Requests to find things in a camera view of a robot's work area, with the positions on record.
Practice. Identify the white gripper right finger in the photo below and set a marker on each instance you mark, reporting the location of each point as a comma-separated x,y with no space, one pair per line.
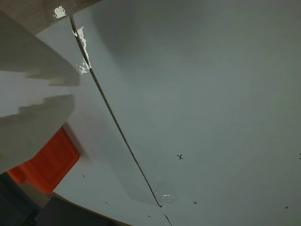
35,58

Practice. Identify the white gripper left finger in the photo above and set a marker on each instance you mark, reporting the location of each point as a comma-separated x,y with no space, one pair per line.
28,131

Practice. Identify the orange cube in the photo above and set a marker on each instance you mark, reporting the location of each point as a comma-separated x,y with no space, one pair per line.
51,162

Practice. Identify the torn white tape piece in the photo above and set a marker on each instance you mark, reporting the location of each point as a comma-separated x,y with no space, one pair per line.
82,44
59,12

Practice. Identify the clear tape patch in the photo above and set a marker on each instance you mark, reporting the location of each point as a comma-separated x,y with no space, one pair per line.
141,188

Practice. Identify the white paper sheet with crosses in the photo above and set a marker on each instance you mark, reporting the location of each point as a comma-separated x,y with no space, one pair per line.
211,94

